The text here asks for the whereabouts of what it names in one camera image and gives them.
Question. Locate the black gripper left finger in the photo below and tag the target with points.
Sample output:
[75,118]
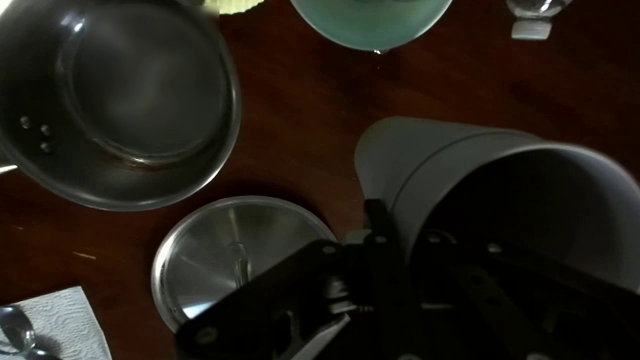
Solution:
[312,301]

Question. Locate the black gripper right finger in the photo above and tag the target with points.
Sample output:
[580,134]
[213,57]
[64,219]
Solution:
[527,313]

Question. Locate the white cups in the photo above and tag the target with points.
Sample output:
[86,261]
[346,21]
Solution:
[466,172]

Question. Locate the stainless steel pot lid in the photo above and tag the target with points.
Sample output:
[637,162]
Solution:
[213,252]

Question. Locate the white paper towel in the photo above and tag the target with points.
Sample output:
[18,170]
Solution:
[66,327]

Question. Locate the green plate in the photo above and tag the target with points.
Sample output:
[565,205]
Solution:
[370,22]

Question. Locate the metal spoon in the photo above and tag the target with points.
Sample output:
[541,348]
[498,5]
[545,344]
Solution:
[20,331]

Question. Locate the yellow green sponge cloth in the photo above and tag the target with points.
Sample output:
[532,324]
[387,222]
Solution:
[230,5]

